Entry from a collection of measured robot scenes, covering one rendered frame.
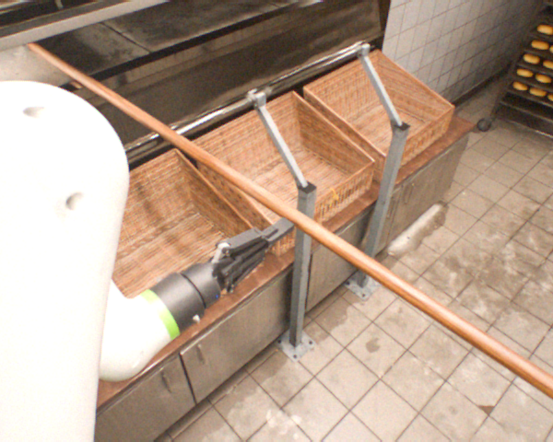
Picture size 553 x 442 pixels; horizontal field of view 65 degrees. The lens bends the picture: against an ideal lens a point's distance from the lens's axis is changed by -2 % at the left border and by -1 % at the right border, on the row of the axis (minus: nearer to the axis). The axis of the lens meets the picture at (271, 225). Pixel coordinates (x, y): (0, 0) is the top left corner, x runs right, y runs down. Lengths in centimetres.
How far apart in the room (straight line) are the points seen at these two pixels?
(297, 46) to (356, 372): 141
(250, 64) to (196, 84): 25
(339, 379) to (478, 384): 60
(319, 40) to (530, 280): 161
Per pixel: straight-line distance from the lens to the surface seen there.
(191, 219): 174
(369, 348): 210
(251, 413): 194
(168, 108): 160
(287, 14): 184
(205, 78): 168
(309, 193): 130
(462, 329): 78
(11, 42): 118
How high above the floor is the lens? 182
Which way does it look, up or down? 47 degrees down
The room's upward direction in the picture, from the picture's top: straight up
